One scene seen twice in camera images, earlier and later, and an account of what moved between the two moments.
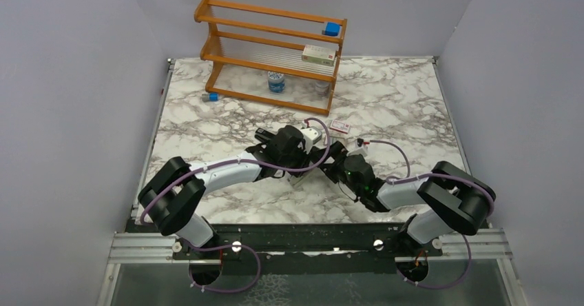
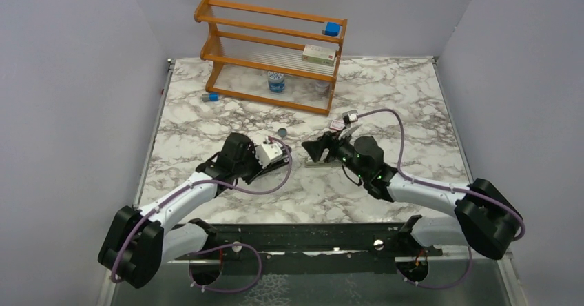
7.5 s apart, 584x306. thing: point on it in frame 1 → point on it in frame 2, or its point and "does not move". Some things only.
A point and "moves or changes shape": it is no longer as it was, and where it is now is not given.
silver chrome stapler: x=294 y=180 moves or changes shape
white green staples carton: x=322 y=54 does not move
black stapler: x=264 y=135 moves or changes shape
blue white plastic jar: x=276 y=82 does not move
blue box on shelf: x=332 y=29 does not move
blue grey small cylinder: x=211 y=96 does not move
